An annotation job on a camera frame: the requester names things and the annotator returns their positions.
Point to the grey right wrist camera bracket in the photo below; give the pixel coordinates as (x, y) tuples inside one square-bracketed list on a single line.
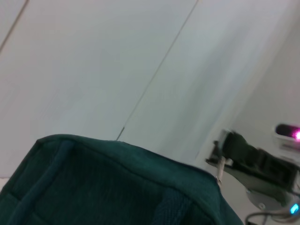
[(246, 178)]

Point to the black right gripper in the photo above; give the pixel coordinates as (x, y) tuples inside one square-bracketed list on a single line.
[(269, 164)]

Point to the white device with pink light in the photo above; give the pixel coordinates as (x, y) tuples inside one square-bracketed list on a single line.
[(287, 136)]

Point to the dark teal insulated lunch bag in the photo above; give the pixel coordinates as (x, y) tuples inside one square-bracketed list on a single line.
[(105, 187)]

